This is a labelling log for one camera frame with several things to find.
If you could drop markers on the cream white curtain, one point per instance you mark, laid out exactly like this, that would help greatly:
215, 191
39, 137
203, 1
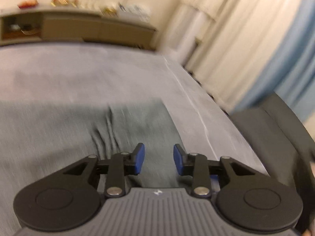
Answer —
229, 57

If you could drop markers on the white air conditioner with lace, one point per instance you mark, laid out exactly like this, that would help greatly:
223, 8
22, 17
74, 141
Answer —
189, 24

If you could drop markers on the gold ornaments on cabinet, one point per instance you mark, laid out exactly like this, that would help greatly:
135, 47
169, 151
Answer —
73, 3

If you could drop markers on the red plate of fruit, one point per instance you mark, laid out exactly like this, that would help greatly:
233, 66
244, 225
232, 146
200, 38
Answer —
27, 4

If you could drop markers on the white tissue box clutter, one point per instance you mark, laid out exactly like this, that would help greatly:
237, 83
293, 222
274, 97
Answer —
132, 12

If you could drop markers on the long grey TV cabinet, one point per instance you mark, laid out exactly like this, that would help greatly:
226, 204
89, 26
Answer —
73, 25

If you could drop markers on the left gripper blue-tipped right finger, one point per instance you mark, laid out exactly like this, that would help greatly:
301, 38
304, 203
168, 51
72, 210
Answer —
196, 166

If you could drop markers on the clear glass cups set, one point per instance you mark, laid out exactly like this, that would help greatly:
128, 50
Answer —
94, 5

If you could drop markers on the blue curtain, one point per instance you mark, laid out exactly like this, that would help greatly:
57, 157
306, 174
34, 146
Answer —
290, 72

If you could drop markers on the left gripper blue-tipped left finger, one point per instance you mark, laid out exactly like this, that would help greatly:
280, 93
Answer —
121, 165

